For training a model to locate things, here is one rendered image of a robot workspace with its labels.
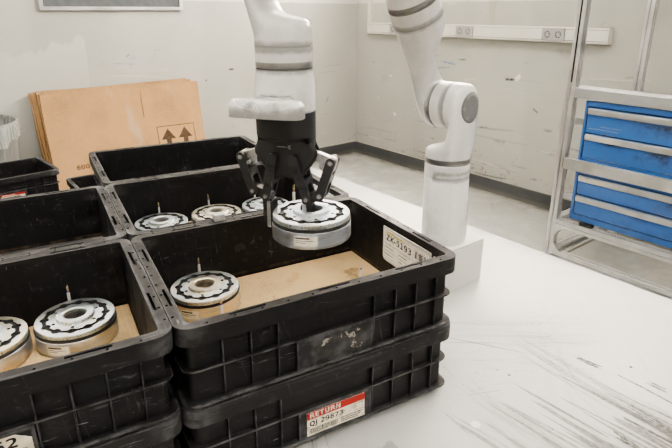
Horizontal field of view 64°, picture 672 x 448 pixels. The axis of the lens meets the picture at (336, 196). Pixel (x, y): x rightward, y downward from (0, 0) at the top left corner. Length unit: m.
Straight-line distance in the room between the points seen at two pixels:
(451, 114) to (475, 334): 0.41
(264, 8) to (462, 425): 0.62
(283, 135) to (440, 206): 0.53
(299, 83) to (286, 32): 0.06
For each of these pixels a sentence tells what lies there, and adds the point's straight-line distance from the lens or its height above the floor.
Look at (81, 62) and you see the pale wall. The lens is 3.92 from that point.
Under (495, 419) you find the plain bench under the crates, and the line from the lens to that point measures 0.87.
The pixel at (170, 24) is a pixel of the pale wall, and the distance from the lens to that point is 4.09.
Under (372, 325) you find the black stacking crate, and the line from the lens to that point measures 0.75.
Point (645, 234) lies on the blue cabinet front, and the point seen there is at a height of 0.35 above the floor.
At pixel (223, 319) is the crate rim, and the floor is 0.93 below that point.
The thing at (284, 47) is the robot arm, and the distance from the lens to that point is 0.64.
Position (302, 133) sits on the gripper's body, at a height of 1.12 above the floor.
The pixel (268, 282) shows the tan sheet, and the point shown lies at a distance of 0.92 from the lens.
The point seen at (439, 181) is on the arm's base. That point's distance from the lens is 1.10.
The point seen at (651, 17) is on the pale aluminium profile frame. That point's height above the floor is 1.23.
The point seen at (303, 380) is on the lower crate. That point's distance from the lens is 0.73.
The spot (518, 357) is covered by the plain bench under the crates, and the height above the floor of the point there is 0.70.
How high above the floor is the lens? 1.26
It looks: 19 degrees down
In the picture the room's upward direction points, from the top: straight up
